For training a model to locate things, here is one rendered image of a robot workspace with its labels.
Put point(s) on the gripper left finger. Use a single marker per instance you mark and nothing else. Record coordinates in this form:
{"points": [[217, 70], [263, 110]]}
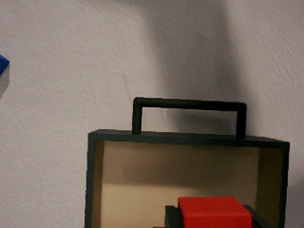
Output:
{"points": [[172, 217]]}

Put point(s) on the small blue block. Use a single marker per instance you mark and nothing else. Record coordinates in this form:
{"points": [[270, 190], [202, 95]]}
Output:
{"points": [[3, 63]]}

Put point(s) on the light wooden cabinet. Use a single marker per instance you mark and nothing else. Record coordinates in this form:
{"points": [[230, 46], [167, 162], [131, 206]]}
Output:
{"points": [[132, 174]]}

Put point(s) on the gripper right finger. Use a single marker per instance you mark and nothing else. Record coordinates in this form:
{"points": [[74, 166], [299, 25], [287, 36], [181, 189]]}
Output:
{"points": [[257, 220]]}

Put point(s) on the red block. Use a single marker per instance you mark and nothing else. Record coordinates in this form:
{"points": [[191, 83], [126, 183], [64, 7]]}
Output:
{"points": [[213, 212]]}

